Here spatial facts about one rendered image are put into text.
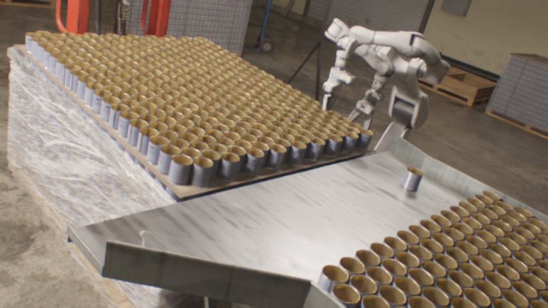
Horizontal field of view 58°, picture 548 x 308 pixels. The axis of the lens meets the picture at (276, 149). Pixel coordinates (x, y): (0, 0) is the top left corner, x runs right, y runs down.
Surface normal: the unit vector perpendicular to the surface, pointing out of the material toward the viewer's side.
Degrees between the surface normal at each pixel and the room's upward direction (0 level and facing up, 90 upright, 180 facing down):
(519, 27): 90
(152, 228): 0
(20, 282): 0
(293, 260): 0
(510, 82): 91
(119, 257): 90
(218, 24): 90
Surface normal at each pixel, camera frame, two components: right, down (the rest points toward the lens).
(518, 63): -0.73, 0.11
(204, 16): 0.65, 0.47
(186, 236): 0.23, -0.89
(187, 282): -0.01, 0.40
